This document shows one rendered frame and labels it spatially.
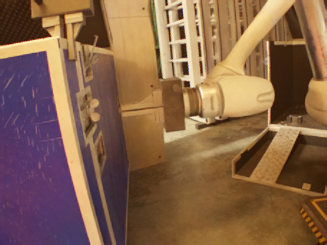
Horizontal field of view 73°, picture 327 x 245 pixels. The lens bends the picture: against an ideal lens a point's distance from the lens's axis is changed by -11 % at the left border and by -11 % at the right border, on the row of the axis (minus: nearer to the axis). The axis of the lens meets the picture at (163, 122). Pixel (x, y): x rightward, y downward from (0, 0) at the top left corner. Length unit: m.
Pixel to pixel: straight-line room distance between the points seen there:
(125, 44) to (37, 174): 1.48
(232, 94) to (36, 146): 0.46
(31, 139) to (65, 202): 0.16
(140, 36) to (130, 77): 0.32
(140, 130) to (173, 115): 1.40
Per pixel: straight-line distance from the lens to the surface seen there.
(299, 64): 3.30
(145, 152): 2.07
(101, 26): 1.53
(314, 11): 0.95
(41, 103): 0.52
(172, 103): 0.60
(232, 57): 0.79
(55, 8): 0.58
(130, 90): 1.92
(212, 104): 0.61
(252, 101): 0.63
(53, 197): 0.59
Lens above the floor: 0.90
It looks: 15 degrees down
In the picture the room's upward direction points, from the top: 6 degrees counter-clockwise
